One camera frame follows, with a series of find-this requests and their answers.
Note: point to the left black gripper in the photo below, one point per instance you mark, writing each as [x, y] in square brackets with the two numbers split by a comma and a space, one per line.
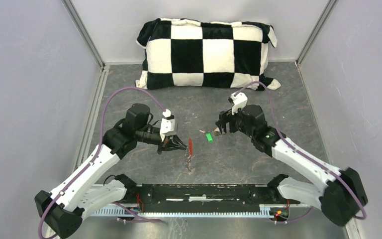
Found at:
[170, 143]

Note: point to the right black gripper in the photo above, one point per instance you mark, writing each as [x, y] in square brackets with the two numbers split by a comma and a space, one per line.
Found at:
[226, 117]

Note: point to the green key tag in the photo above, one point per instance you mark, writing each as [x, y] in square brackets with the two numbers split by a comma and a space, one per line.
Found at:
[208, 135]

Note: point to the red key tag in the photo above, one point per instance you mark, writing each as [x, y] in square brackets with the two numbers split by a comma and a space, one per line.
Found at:
[190, 147]

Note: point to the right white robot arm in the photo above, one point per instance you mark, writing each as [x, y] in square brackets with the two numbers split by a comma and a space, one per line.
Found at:
[338, 193]

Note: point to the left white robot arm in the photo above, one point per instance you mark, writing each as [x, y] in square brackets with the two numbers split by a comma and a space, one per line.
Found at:
[64, 208]

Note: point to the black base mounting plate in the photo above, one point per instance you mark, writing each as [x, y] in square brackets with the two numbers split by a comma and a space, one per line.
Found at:
[202, 198]

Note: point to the black and white checkered pillow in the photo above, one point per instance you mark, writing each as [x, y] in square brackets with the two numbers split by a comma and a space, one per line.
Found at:
[186, 52]

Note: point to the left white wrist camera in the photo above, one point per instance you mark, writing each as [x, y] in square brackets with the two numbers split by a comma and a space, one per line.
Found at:
[168, 125]

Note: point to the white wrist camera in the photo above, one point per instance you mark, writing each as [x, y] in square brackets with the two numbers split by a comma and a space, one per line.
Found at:
[168, 125]
[238, 100]

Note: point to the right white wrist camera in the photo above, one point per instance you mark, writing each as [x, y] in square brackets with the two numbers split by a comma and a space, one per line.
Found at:
[238, 100]

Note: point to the white slotted cable duct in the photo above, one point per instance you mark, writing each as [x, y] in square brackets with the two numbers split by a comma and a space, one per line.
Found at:
[116, 211]

